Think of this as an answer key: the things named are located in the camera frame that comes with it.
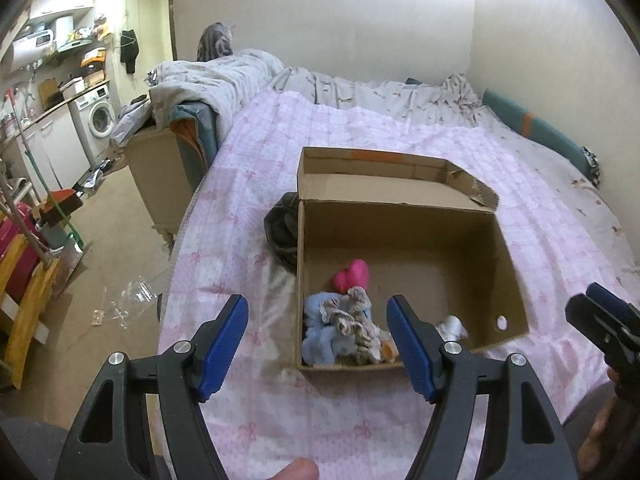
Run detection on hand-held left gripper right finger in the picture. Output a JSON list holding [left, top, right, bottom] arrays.
[[385, 294, 582, 480]]

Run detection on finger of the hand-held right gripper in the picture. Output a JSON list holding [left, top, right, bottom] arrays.
[[586, 282, 640, 325], [565, 293, 640, 358]]

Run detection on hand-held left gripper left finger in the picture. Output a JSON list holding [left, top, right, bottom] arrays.
[[52, 293, 250, 480]]

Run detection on beige lace sock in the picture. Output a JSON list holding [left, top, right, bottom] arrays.
[[320, 286, 396, 363]]

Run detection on blue fluffy sock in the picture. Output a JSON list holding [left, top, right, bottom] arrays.
[[301, 291, 361, 367]]

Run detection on cardboard box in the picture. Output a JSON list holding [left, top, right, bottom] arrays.
[[296, 147, 530, 372]]

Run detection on pink sock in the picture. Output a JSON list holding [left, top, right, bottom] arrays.
[[333, 258, 371, 295]]

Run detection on person's right hand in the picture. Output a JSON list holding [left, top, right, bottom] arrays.
[[577, 367, 627, 478]]

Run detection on person's left hand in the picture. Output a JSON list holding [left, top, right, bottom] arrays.
[[270, 457, 321, 480]]

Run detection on white rolled sock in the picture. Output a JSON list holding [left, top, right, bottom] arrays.
[[435, 315, 470, 343]]

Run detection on white printed bedsheet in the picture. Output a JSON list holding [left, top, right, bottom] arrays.
[[475, 105, 640, 306]]

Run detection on clear plastic wrappers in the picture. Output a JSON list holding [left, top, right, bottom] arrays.
[[90, 277, 161, 331]]

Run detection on dark striped cloth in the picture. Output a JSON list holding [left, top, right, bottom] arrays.
[[263, 191, 301, 275]]

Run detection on black patterned cloth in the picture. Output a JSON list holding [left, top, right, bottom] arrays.
[[582, 145, 606, 187]]

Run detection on pink bow-print blanket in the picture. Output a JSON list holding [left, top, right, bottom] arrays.
[[157, 87, 640, 480]]

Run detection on teal pillow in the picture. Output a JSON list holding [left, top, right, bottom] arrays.
[[481, 88, 601, 181]]

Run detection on teal orange folded blanket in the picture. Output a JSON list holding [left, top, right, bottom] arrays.
[[169, 101, 223, 173]]

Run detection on red black dustpan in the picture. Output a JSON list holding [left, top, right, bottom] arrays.
[[36, 187, 85, 228]]

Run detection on pink suitcase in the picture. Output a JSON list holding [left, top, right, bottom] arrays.
[[0, 202, 45, 307]]

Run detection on white kitchen cabinet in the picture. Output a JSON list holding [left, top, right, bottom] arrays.
[[17, 105, 92, 197]]

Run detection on white washing machine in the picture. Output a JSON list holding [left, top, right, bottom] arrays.
[[69, 84, 117, 155]]

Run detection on grey printed duvet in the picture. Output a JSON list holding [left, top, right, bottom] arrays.
[[109, 48, 485, 133]]

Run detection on grey tabby cat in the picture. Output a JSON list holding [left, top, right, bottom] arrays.
[[196, 21, 235, 63]]

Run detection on black hanging clothes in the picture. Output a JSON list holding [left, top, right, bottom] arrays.
[[120, 29, 141, 76]]

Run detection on white water heater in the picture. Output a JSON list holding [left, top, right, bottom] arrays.
[[9, 30, 57, 72]]

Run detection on yellow wooden frame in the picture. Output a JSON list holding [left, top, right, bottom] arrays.
[[0, 232, 62, 392]]

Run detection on green mop handle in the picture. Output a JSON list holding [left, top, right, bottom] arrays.
[[7, 87, 83, 251]]

